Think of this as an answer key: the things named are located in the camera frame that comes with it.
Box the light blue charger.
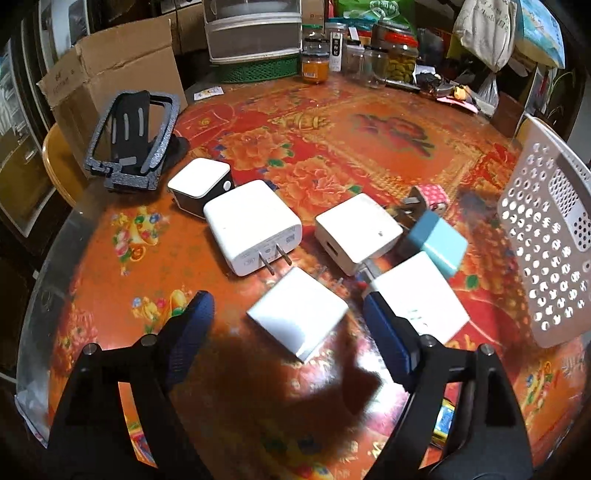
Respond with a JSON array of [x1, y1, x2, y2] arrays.
[[399, 211, 468, 280]]

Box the white cube charger front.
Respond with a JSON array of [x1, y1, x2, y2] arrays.
[[247, 267, 349, 363]]

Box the white perforated plastic basket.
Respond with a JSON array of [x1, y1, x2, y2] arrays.
[[497, 114, 590, 348]]

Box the white square charger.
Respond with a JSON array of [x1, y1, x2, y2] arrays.
[[315, 193, 403, 276]]

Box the white charger with prongs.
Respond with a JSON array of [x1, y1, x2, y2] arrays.
[[204, 180, 303, 277]]

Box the white black cube charger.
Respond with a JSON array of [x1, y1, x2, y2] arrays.
[[167, 158, 235, 218]]

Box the red floral tablecloth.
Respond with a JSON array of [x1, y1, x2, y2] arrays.
[[48, 79, 586, 479]]

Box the black phone holder stand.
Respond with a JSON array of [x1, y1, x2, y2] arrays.
[[84, 90, 189, 191]]

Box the brown cardboard box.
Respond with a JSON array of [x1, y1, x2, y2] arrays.
[[38, 17, 187, 166]]

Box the green woven basket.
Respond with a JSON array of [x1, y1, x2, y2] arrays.
[[213, 55, 300, 84]]

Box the empty glass jar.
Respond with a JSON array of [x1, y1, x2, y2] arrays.
[[362, 46, 388, 89]]

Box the pickle jar red lid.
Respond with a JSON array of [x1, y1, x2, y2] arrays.
[[371, 20, 419, 84]]

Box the light blue shopping bag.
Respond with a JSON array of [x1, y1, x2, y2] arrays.
[[515, 0, 565, 69]]

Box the white canvas tote bag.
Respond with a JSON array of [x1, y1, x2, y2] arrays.
[[454, 0, 517, 72]]

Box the orange filled glass jar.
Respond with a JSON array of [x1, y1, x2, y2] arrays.
[[301, 52, 329, 84]]

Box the stacked white drawer unit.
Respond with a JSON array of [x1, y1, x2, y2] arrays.
[[202, 0, 301, 65]]

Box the green plastic bag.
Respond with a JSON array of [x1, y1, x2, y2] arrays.
[[334, 0, 416, 33]]

